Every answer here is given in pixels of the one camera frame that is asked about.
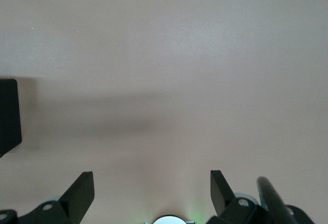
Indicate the black rectangular plastic box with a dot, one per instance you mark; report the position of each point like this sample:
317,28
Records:
9,113

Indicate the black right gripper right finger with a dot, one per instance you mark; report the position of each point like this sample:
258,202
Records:
225,206

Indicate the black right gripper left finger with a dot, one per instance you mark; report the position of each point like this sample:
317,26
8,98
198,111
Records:
74,201

